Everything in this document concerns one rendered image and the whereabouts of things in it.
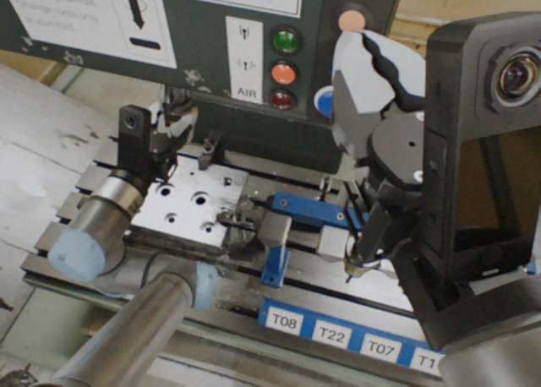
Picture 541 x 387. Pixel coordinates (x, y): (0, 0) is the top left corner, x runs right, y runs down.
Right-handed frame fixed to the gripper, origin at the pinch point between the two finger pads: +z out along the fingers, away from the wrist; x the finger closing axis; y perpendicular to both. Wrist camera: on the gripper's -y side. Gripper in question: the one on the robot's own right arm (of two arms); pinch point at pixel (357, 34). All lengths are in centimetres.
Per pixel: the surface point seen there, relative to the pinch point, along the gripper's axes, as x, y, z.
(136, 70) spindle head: -16.8, 9.5, 11.8
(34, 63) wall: -73, 95, 135
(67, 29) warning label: -22.1, 6.0, 14.7
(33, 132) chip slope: -69, 93, 93
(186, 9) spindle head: -11.1, 1.8, 8.5
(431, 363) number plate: 27, 74, -17
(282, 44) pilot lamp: -4.3, 2.7, 3.7
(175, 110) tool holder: -14.9, 34.5, 31.2
